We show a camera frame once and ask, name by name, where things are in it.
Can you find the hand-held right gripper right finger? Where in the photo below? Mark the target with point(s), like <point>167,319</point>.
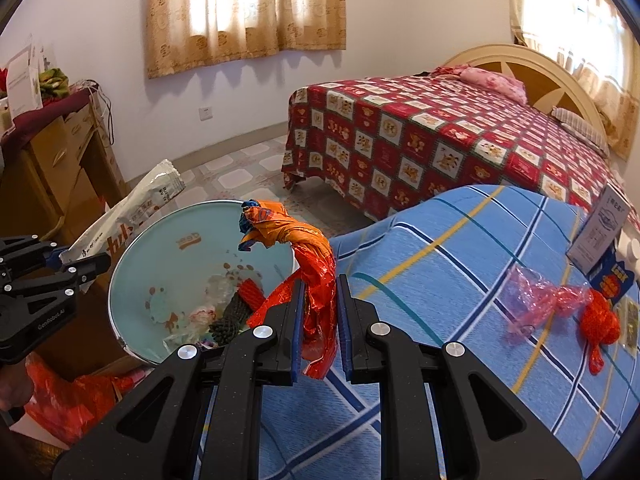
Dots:
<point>344,330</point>

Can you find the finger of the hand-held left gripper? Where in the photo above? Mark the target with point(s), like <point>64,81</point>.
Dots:
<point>75,275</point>
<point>30,257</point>

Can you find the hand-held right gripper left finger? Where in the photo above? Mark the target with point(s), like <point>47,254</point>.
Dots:
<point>298,325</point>

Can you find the white packaging bag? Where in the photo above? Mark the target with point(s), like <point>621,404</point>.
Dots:
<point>125,215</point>

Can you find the light blue bin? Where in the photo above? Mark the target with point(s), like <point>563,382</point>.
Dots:
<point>165,270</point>

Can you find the orange plastic wrapper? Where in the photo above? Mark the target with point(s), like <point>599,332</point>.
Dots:
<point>285,232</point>

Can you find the red plastic bag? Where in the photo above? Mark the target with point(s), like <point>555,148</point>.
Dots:
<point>70,400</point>

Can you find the clear plastic wrapper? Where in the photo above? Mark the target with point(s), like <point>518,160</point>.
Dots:
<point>222,290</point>

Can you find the wooden dresser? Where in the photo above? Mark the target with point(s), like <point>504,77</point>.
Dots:
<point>55,175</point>

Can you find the blue plaid blanket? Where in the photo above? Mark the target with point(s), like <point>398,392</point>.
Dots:
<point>450,270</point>

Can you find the maroon cloth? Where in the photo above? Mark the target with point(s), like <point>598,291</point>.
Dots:
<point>35,115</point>

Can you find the green cloth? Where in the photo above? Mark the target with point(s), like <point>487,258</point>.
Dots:
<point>54,82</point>

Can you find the white paper cards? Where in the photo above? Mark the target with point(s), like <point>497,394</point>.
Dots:
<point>22,80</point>

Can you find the pink plastic bag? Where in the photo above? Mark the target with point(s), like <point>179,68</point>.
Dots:
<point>540,300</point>

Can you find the bed with red quilt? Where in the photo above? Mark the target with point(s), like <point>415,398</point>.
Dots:
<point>425,135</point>

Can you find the small red mesh ball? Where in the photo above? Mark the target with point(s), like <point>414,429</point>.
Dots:
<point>600,322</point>

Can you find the grey carton box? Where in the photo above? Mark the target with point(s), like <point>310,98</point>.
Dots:
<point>597,230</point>

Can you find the blue and white carton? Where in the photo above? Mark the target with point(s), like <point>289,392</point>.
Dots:
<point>617,275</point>

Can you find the clear foil sachets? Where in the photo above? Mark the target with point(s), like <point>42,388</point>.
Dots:
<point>631,325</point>

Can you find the pink pillow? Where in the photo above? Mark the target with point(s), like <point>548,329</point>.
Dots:
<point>492,82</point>

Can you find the wide beige patterned curtain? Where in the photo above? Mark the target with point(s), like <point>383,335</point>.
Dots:
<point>225,15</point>

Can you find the striped pillow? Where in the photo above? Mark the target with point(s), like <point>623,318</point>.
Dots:
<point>580,127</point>

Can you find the cream wooden headboard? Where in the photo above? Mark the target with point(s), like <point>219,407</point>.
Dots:
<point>545,75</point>

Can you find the narrow beige patterned curtain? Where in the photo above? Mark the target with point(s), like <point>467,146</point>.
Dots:
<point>590,35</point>

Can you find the wall socket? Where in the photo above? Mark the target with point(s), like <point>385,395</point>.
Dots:
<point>206,113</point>

